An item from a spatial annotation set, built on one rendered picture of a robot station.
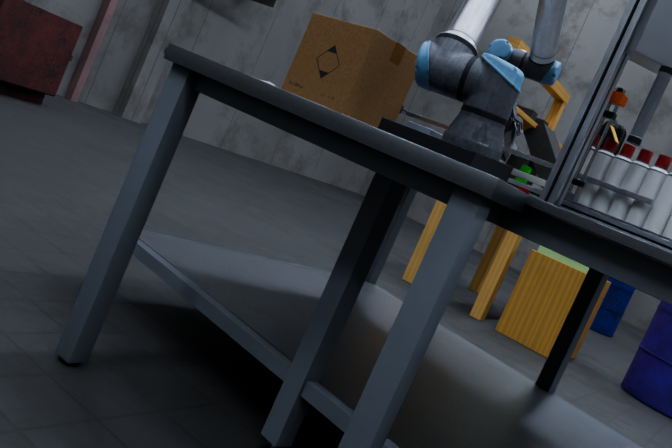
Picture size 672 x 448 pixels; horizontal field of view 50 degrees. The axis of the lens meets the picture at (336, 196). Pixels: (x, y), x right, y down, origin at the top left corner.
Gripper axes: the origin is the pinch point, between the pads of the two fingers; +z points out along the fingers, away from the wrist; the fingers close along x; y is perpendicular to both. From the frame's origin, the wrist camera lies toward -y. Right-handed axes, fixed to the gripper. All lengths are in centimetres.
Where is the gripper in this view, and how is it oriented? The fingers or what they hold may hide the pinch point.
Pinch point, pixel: (503, 156)
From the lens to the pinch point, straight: 228.2
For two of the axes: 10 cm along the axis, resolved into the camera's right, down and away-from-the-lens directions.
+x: -7.7, 1.6, 6.2
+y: 6.4, 2.2, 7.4
